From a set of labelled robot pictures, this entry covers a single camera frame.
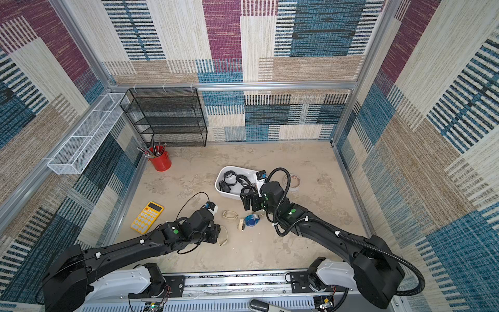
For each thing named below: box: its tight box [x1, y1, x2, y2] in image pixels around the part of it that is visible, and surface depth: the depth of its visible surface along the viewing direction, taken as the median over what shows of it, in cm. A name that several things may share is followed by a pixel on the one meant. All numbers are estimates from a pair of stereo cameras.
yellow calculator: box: [129, 200, 165, 235], surface depth 92 cm
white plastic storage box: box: [214, 165, 257, 200], surface depth 104 cm
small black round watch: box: [241, 186, 255, 194], surface depth 98 cm
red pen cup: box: [148, 145, 172, 173], surface depth 107 cm
